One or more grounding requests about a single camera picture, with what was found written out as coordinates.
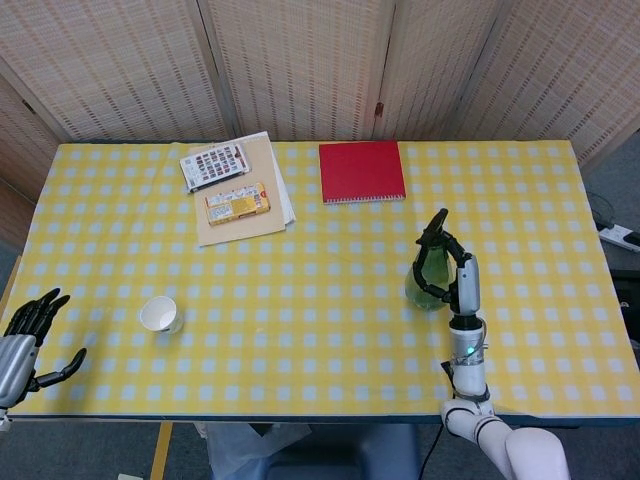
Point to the tan paper envelope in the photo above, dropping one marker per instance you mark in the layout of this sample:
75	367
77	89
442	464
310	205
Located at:
240	234

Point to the white paper sheets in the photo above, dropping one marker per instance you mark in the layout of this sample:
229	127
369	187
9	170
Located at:
286	205

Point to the black white picture box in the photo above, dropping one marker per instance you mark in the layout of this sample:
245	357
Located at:
215	165

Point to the yellow cardboard box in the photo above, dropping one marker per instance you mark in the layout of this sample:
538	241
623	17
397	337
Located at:
237	205

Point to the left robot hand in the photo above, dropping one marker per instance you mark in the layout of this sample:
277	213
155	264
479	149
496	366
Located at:
15	360

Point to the yellow checked tablecloth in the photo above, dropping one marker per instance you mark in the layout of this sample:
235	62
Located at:
310	310

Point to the flower print paper cup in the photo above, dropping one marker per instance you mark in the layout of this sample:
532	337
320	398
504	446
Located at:
160	315

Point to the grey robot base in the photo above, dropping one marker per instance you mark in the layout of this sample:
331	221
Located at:
340	455

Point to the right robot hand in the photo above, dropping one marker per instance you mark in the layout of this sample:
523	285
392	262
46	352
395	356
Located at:
469	285

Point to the red spiral notebook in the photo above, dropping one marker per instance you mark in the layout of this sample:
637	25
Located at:
362	170

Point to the woven folding screen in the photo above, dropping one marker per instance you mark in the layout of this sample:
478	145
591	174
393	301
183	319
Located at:
300	65

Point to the green spray bottle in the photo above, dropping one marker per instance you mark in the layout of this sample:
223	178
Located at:
436	267

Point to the white power strip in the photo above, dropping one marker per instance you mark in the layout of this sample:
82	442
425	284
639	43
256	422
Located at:
620	236

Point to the brass screen hinge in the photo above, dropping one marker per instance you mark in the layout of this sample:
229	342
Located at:
379	109

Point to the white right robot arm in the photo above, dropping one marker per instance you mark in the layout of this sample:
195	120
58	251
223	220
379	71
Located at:
470	375

